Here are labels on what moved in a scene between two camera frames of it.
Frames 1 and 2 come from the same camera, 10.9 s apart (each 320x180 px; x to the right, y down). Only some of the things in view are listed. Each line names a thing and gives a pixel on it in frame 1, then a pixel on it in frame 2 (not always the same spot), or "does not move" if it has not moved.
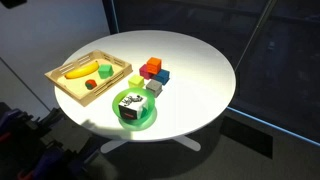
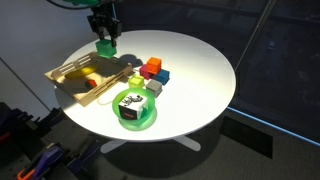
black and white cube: (132, 104) does not move
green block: (105, 71) -> (105, 48)
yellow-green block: (136, 82) does not move
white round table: (180, 82) does not move
